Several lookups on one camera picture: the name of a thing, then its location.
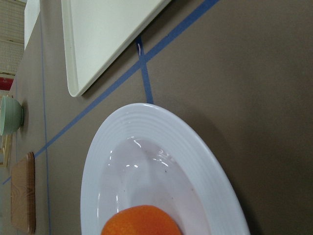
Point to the white plate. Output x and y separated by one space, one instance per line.
143 154

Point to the green ceramic bowl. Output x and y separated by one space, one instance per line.
11 115

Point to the cream bear tray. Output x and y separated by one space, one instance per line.
96 32

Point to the wooden cutting board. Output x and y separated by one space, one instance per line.
23 202

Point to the orange mandarin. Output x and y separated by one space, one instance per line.
141 220

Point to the wooden cup rack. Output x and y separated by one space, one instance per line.
5 149

